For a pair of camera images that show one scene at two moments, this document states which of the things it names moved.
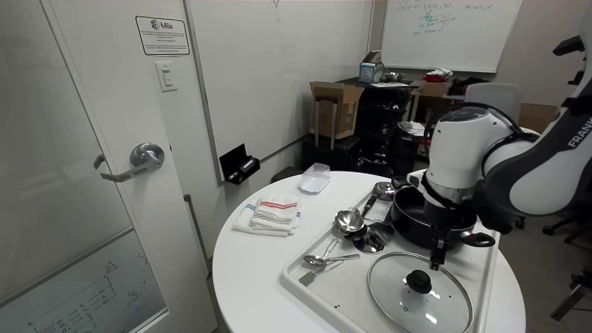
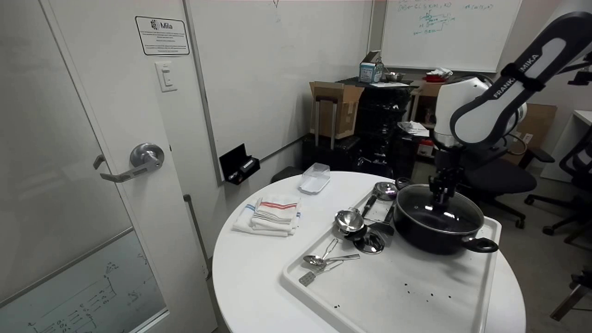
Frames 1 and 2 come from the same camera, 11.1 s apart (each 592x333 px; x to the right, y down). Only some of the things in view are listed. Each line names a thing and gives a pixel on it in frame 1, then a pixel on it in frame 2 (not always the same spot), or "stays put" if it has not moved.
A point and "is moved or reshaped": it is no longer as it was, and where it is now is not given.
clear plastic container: x=315 y=178 stays put
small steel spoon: x=317 y=261 stays put
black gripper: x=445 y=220 -> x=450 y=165
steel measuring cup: x=371 y=237 stays put
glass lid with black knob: x=408 y=294 is moved or reshaped
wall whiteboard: x=469 y=35 stays put
